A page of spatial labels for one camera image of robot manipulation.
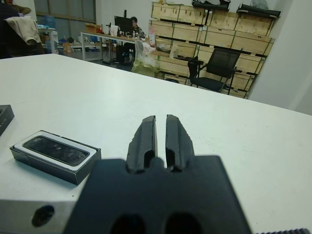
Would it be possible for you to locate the beige jacket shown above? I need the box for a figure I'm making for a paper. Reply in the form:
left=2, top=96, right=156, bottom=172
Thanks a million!
left=4, top=17, right=41, bottom=45

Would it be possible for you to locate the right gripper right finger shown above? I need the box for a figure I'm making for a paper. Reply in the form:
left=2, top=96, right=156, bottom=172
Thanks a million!
left=165, top=114, right=195, bottom=171

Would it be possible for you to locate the person in dark clothes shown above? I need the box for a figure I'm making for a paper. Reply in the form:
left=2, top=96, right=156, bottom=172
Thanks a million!
left=0, top=0, right=33, bottom=17

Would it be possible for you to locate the brown cardboard box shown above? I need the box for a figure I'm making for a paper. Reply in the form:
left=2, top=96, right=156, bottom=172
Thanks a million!
left=84, top=22, right=102, bottom=34

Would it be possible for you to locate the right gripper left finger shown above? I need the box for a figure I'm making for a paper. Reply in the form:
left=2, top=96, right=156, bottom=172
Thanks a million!
left=126, top=115, right=157, bottom=172

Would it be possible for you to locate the black tray on crates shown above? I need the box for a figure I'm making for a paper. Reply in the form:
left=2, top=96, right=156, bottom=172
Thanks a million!
left=191, top=0, right=231, bottom=12
left=236, top=3, right=282, bottom=19

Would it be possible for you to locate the black box white insert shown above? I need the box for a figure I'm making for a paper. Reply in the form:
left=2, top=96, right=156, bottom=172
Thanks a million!
left=9, top=130, right=102, bottom=186

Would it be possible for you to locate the black computer monitor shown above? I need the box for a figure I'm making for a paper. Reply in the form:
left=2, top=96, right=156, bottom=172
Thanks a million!
left=114, top=9, right=135, bottom=35

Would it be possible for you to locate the black office chair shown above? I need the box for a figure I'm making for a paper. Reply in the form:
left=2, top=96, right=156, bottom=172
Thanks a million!
left=187, top=47, right=241, bottom=94

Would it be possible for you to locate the seated person at desk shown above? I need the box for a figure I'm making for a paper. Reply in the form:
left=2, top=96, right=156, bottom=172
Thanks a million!
left=123, top=16, right=147, bottom=53

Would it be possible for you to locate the yellow-green sack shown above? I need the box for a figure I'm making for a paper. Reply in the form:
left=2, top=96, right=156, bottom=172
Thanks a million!
left=131, top=39, right=160, bottom=77

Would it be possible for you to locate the small black phone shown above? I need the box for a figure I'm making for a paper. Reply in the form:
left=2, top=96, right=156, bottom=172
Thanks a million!
left=22, top=136, right=91, bottom=168

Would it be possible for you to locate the wooden crate stack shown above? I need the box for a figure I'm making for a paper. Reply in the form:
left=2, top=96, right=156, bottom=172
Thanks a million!
left=148, top=0, right=276, bottom=98

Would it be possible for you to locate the black box lid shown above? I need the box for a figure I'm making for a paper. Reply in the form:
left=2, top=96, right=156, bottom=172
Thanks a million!
left=0, top=104, right=16, bottom=136

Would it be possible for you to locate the white office desk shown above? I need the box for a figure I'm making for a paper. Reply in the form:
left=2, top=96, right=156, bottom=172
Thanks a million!
left=80, top=30, right=137, bottom=62

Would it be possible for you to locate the black computer tower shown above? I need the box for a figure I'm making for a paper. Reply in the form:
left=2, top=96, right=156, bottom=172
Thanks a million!
left=115, top=44, right=130, bottom=65

